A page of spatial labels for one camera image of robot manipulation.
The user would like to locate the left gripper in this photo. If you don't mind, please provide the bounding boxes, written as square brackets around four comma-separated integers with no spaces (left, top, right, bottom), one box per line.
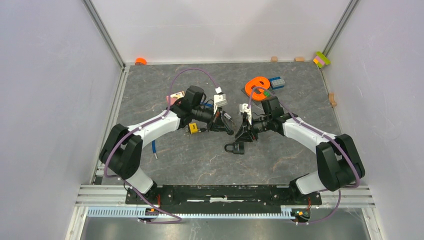
[192,103,230,133]

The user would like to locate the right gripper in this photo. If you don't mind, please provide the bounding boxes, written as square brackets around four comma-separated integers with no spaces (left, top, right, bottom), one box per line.
[235,114,272,143]

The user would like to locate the black padlock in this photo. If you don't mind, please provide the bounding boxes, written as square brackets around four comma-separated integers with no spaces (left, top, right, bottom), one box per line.
[224,141,245,155]

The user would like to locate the yellow padlock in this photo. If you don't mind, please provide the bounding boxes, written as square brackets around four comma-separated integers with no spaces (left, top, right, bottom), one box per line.
[186,122,208,135]

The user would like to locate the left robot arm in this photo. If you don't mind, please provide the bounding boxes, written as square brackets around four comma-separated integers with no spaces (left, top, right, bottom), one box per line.
[99,85,234,204]

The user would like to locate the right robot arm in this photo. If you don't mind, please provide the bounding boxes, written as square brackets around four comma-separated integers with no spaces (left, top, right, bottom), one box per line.
[235,96,366,204]

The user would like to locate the orange letter block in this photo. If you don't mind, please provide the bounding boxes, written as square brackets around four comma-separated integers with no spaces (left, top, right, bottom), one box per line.
[244,76,271,101]

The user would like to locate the pink wooden puzzle box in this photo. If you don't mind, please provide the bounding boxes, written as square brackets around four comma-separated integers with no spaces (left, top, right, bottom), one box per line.
[166,91,185,105]

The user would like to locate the blue lego brick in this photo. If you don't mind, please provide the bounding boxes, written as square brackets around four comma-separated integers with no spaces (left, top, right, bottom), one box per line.
[268,76,286,90]

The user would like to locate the wooden block left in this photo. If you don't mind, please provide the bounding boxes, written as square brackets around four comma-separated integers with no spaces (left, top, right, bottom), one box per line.
[270,56,278,63]

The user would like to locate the wooden block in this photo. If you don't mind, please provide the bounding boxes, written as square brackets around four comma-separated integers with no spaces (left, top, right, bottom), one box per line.
[294,56,305,62]
[270,56,278,63]

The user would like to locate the wooden block right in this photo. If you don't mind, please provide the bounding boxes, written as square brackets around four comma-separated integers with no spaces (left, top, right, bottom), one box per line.
[294,56,305,62]

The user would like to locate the wooden arch piece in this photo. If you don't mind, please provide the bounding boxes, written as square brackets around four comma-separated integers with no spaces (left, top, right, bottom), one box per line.
[328,92,338,108]

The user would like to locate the orange round cap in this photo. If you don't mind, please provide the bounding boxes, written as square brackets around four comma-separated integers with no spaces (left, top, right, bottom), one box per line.
[134,57,147,66]

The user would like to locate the stacked coloured lego bricks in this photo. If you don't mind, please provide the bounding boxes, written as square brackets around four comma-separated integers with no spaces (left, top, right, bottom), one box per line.
[312,51,331,69]

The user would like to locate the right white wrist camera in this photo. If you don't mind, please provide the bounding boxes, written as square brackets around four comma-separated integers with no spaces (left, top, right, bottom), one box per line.
[239,103,252,125]

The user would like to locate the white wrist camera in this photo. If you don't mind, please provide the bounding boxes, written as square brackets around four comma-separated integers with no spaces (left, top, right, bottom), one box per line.
[213,86,228,114]
[239,103,252,125]

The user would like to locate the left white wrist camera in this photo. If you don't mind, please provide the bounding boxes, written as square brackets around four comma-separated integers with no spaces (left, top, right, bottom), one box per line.
[213,86,228,114]

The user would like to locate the blue cable loop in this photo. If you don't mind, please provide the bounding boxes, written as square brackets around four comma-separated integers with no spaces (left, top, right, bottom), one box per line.
[151,100,233,161]

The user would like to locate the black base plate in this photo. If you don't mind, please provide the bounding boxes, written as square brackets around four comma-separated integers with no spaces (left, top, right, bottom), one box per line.
[144,184,322,214]

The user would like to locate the blue slotted cable duct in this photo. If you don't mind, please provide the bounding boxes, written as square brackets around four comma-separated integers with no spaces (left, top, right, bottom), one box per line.
[86,206,293,220]

